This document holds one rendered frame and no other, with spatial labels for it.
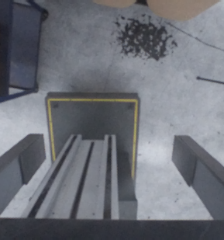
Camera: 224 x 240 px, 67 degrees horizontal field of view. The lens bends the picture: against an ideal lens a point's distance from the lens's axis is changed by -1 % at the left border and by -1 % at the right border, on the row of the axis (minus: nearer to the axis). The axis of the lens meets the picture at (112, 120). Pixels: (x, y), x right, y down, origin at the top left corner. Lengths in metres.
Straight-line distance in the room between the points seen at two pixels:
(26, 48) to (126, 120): 0.96
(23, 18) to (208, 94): 1.65
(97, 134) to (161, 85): 0.73
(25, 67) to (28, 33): 0.26
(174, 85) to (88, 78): 0.76
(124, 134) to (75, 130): 0.38
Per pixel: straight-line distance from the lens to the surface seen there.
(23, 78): 1.60
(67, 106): 1.30
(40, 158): 0.17
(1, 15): 1.24
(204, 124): 1.85
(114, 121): 1.29
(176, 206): 2.25
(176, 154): 0.16
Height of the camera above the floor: 1.55
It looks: 73 degrees down
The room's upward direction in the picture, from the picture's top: 179 degrees counter-clockwise
